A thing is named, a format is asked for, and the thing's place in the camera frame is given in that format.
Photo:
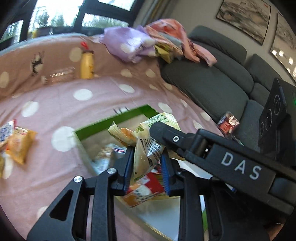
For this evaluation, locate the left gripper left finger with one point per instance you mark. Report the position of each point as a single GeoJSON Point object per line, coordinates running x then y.
{"type": "Point", "coordinates": [66, 217]}

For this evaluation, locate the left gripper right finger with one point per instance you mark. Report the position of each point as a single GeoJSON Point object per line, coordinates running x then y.
{"type": "Point", "coordinates": [184, 184]}

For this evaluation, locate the pale green snack packet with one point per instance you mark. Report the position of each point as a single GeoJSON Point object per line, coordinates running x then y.
{"type": "Point", "coordinates": [147, 150]}

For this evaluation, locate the white peanut snack bag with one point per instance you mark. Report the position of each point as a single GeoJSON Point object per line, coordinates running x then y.
{"type": "Point", "coordinates": [106, 157]}

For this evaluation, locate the yellow rice cracker packet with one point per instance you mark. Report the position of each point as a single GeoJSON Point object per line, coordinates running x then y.
{"type": "Point", "coordinates": [19, 144]}

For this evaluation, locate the red white milk candy packet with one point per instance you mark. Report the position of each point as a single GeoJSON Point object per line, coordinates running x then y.
{"type": "Point", "coordinates": [6, 131]}

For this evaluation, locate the dark yellow chocolate snack packet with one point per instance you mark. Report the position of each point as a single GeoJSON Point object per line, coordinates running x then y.
{"type": "Point", "coordinates": [7, 165]}

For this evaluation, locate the red bubble tea snack packet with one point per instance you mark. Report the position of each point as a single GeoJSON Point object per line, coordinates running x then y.
{"type": "Point", "coordinates": [149, 187]}

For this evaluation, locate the green white cardboard box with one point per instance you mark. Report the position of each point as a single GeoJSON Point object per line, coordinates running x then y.
{"type": "Point", "coordinates": [161, 216]}

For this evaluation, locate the red black packet on sofa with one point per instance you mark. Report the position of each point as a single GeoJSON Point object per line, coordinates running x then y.
{"type": "Point", "coordinates": [228, 123]}

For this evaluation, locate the dark grey sofa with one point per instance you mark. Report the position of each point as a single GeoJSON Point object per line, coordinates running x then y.
{"type": "Point", "coordinates": [233, 84]}

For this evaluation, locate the pink polka dot bedsheet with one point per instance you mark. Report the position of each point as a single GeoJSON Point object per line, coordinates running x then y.
{"type": "Point", "coordinates": [55, 111]}

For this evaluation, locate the pink orange clothes pile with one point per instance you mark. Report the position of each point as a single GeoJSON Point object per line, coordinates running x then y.
{"type": "Point", "coordinates": [171, 37]}

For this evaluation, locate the clear glass jar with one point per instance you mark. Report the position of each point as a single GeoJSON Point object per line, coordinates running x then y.
{"type": "Point", "coordinates": [59, 76]}

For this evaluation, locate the yellow bottle brown cap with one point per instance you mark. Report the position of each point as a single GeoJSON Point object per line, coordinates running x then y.
{"type": "Point", "coordinates": [87, 62]}

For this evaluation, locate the purple polka dot cloth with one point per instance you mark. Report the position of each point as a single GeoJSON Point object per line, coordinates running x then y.
{"type": "Point", "coordinates": [128, 44]}

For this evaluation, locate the framed landscape painting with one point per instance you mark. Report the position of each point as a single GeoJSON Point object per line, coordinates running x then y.
{"type": "Point", "coordinates": [250, 17]}

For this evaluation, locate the black framed window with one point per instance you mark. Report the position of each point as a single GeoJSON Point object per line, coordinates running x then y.
{"type": "Point", "coordinates": [23, 20]}

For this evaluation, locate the black camera box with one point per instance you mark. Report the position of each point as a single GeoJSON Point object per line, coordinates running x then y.
{"type": "Point", "coordinates": [277, 123]}

